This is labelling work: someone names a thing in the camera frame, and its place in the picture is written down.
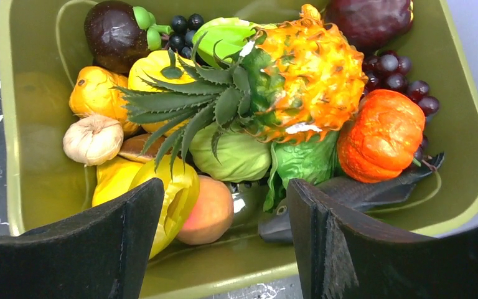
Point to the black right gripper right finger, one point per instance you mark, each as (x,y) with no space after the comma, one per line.
(343,253)

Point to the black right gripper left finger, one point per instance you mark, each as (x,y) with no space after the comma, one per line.
(101,252)

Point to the orange toy pumpkin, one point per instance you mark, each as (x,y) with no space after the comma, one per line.
(382,140)

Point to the dark red toy grapes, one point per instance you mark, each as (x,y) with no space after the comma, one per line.
(389,71)

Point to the dark toy fish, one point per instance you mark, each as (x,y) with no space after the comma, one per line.
(353,194)

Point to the green toy lettuce leaf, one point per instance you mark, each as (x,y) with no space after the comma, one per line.
(314,161)

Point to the yellow toy starfruit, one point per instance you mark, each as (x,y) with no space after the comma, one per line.
(181,191)

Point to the toy garlic bulb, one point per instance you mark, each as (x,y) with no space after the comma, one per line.
(93,140)

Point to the toy peach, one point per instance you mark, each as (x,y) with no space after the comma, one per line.
(211,216)

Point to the green toy cabbage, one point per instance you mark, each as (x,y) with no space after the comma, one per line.
(240,156)

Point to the orange yellow toy pear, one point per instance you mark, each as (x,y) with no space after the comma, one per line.
(94,93)

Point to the toy pineapple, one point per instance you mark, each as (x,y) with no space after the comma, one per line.
(288,83)

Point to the yellow toy bell pepper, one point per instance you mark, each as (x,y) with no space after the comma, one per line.
(156,72)

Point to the dark purple toy mangosteen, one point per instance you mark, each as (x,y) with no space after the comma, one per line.
(118,34)

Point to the olive green plastic bin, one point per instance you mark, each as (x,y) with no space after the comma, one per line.
(43,47)

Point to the dark maroon toy fruit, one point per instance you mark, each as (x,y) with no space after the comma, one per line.
(369,25)

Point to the toy blueberries cluster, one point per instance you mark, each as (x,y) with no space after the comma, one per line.
(183,31)

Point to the light green toy vegetable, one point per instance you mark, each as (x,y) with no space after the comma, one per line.
(229,34)

